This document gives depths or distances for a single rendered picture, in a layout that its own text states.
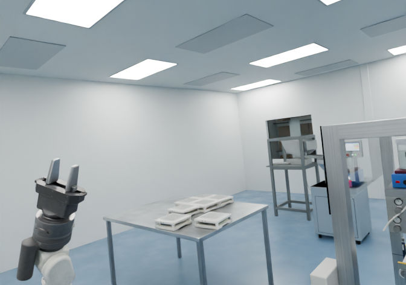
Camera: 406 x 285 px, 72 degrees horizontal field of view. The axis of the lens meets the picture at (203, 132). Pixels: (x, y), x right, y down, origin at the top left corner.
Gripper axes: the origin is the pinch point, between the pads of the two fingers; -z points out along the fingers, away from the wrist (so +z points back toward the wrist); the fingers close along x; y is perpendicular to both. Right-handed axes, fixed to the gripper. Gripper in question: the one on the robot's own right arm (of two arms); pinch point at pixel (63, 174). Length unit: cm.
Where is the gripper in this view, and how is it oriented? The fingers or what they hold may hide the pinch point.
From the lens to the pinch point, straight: 76.4
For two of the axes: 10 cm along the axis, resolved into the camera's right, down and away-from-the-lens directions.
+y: 2.1, -1.3, 9.7
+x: -9.4, -2.9, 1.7
